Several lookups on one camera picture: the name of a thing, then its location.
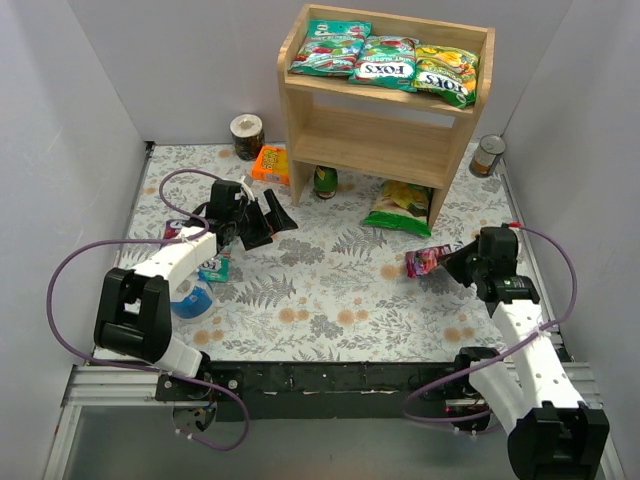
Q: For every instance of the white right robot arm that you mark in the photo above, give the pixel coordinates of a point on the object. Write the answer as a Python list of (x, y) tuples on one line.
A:
[(552, 433)]

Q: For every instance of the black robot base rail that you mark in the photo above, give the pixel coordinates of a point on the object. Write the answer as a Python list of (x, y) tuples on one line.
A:
[(326, 390)]

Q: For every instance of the green cassava chips bag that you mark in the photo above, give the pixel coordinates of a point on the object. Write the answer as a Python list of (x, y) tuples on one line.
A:
[(402, 206)]

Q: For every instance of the wooden two-tier shelf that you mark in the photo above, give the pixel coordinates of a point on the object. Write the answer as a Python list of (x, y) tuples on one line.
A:
[(378, 144)]

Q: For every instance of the purple fox's candy bag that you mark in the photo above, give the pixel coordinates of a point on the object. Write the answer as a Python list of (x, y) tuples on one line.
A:
[(423, 261), (173, 229)]

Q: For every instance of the green glass bottle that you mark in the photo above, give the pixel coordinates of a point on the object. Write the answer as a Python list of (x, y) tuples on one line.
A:
[(325, 182)]

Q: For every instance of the yellow green Fox's candy bag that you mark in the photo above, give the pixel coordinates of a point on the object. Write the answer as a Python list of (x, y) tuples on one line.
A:
[(448, 72)]

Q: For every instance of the metal tin can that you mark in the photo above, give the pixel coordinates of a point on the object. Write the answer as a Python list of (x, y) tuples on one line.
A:
[(489, 150)]

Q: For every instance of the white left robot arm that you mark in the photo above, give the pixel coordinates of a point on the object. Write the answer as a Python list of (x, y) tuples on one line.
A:
[(134, 315)]

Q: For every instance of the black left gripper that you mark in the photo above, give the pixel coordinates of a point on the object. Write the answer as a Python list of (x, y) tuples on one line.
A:
[(258, 226)]

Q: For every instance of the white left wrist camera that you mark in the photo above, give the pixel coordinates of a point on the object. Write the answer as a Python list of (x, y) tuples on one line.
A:
[(245, 182)]

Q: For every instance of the teal Fox's candy bag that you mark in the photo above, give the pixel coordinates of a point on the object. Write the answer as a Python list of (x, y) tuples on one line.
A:
[(386, 61), (331, 48)]

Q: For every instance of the orange candy box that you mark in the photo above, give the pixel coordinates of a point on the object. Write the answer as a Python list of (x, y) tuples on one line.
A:
[(271, 165)]

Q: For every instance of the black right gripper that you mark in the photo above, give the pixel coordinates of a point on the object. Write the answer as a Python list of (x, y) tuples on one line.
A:
[(463, 261)]

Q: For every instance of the dark tape roll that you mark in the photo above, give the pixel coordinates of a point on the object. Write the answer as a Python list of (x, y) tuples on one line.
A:
[(248, 136)]

